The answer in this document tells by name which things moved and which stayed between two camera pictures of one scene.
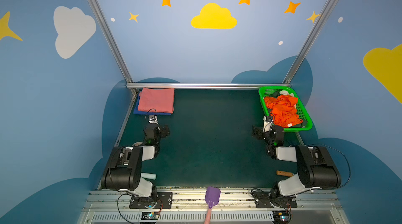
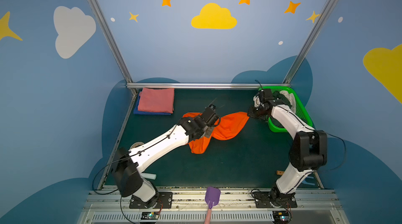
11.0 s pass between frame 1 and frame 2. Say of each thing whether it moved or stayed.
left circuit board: stayed
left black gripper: moved
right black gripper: moved
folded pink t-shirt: stayed
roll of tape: stayed
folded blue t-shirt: stayed
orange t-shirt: moved
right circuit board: stayed
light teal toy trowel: stayed
